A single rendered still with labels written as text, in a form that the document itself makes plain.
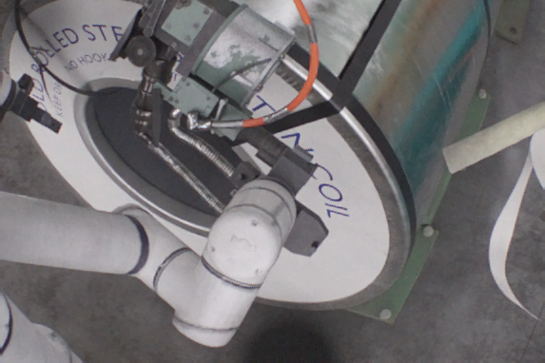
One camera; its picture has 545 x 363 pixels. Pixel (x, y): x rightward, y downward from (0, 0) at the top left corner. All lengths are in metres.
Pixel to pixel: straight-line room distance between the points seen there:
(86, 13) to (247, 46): 0.53
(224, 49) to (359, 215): 0.61
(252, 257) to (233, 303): 0.08
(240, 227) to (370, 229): 0.85
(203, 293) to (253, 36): 0.45
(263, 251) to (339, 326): 1.62
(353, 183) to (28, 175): 1.69
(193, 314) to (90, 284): 1.75
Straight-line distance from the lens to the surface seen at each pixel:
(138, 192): 2.40
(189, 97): 1.54
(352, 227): 2.00
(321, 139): 1.79
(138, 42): 1.57
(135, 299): 2.89
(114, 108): 2.37
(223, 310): 1.21
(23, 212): 1.04
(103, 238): 1.16
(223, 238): 1.15
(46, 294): 2.99
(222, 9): 1.49
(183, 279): 1.23
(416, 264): 2.83
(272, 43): 1.46
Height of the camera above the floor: 2.49
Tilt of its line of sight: 53 degrees down
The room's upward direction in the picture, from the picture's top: 9 degrees counter-clockwise
